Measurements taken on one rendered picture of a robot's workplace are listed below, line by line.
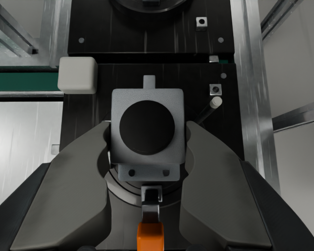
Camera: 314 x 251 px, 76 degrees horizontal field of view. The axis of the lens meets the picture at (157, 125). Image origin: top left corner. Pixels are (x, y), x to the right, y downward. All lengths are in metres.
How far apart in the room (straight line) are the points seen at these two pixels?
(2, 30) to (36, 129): 0.14
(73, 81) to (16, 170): 0.17
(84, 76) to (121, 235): 0.20
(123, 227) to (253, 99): 0.25
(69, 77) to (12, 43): 0.09
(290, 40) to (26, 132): 0.52
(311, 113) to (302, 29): 0.28
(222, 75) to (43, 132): 0.28
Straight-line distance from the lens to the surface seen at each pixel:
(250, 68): 0.34
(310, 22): 0.58
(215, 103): 0.17
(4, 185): 0.39
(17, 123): 0.39
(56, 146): 0.30
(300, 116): 0.32
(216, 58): 0.32
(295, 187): 0.45
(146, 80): 0.17
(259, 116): 0.31
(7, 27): 0.33
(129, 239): 0.28
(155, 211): 0.17
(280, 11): 0.39
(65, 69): 0.29
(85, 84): 0.27
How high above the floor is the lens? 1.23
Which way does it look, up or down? 79 degrees down
